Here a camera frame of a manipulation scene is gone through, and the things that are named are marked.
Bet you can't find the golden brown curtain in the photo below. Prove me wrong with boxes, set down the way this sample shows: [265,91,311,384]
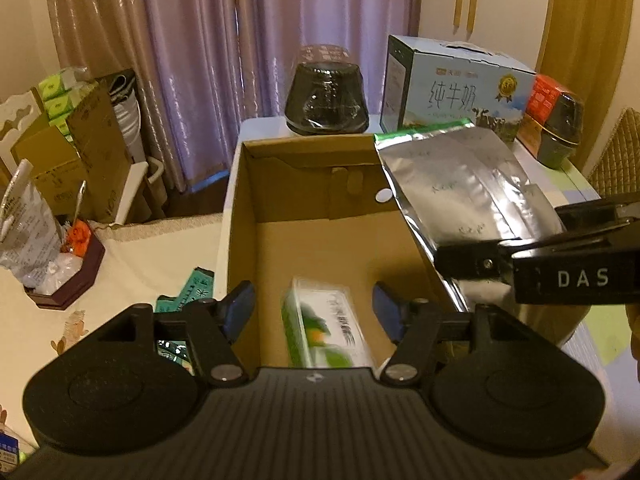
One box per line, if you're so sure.
[537,0,637,113]

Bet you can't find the dark red box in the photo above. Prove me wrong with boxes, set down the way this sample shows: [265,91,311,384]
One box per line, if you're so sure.
[22,219,107,312]

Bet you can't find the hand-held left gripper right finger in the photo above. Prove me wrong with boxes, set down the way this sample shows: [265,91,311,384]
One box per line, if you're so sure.
[373,281,544,387]

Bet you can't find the black wrapped pot gold band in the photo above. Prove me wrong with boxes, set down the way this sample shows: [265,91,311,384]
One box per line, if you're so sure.
[537,91,586,170]

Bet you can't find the green tissue pack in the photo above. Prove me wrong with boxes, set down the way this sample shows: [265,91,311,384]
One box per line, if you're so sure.
[44,95,76,118]
[49,116,76,143]
[39,67,97,98]

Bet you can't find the orange item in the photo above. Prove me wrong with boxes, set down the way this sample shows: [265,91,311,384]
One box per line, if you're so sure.
[62,222,94,257]

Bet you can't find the white carved chair back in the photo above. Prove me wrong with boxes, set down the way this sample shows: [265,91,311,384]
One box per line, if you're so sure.
[0,91,44,177]

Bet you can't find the white bag dark straps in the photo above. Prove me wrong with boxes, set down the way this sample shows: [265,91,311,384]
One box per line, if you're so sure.
[107,72,151,162]

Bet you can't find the white plastic bag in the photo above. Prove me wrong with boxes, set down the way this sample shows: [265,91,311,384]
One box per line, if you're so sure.
[0,159,67,297]

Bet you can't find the wicker chair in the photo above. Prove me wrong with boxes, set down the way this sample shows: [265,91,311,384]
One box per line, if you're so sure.
[587,107,640,197]

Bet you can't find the blue milk carton box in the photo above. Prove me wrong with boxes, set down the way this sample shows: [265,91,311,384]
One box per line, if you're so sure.
[379,34,539,144]

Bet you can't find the brown cardboard carton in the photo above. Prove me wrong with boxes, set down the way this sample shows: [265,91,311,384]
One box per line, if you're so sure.
[10,74,138,224]

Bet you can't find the white box floral print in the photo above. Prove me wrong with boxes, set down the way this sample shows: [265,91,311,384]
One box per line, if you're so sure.
[280,275,376,369]

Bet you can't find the blue white packet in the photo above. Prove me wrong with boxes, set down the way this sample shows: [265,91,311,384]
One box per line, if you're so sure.
[0,426,27,467]

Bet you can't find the brown cardboard box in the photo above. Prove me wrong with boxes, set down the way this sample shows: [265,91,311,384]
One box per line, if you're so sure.
[227,133,482,369]

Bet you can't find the silver foil bag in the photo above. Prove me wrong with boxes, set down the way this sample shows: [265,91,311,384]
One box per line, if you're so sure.
[374,118,569,312]

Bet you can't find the white furniture frame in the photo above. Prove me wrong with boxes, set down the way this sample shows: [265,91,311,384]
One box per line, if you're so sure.
[112,156,164,224]

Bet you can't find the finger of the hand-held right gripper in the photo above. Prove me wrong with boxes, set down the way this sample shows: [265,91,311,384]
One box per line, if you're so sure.
[555,192,640,234]
[433,219,640,282]

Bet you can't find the cream printed bedsheet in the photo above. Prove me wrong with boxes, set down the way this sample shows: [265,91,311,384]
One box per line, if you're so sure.
[0,212,228,463]

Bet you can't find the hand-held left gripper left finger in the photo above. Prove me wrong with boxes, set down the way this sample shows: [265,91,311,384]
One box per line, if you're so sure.
[97,280,258,387]

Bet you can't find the purple curtain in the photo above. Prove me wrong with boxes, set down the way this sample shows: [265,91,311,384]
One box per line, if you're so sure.
[42,0,424,197]

